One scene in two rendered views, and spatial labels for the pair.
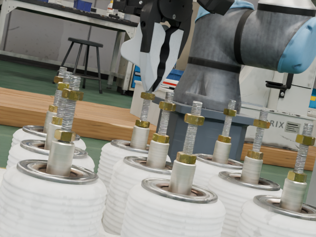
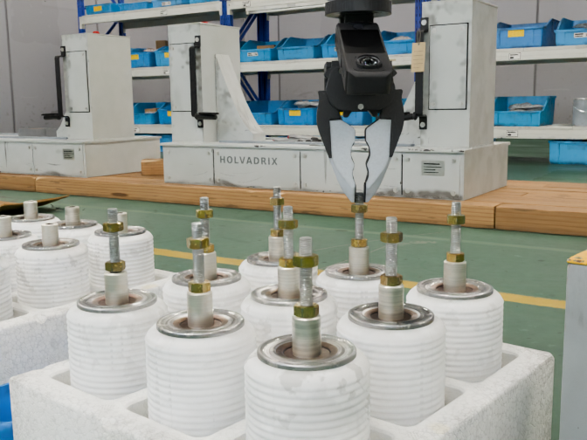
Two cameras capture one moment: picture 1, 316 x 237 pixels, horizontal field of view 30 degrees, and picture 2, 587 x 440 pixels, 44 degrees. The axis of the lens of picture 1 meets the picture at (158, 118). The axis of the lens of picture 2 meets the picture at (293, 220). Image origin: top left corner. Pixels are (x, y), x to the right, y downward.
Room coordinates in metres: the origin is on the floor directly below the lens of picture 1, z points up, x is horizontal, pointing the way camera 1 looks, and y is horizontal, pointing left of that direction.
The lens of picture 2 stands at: (0.27, -0.57, 0.44)
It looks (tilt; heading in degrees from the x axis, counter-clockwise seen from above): 9 degrees down; 53
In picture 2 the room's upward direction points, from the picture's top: 1 degrees counter-clockwise
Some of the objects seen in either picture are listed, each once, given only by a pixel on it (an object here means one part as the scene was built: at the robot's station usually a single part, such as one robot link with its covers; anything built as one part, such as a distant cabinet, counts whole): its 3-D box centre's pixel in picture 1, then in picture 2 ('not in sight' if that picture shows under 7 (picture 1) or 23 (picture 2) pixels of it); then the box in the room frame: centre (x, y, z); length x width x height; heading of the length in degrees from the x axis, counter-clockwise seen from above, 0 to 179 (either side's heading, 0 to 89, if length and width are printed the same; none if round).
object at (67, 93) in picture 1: (72, 94); (113, 226); (0.54, 0.08, 0.33); 0.02 x 0.02 x 0.01; 18
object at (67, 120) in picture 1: (68, 116); (113, 247); (0.54, 0.08, 0.30); 0.01 x 0.01 x 0.08
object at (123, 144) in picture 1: (137, 148); (358, 272); (0.80, 0.02, 0.25); 0.08 x 0.08 x 0.01
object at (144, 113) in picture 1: (145, 111); (359, 226); (0.80, 0.02, 0.30); 0.01 x 0.01 x 0.08
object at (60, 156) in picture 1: (60, 159); (116, 288); (0.54, 0.08, 0.26); 0.02 x 0.02 x 0.03
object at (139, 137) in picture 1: (139, 138); (358, 261); (0.80, 0.02, 0.26); 0.02 x 0.02 x 0.03
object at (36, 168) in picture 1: (58, 172); (117, 301); (0.54, 0.08, 0.25); 0.08 x 0.08 x 0.01
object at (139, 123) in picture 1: (142, 123); (359, 242); (0.80, 0.02, 0.29); 0.02 x 0.02 x 0.01; 11
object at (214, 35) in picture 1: (224, 31); not in sight; (1.28, -0.10, 0.47); 0.13 x 0.12 x 0.14; 60
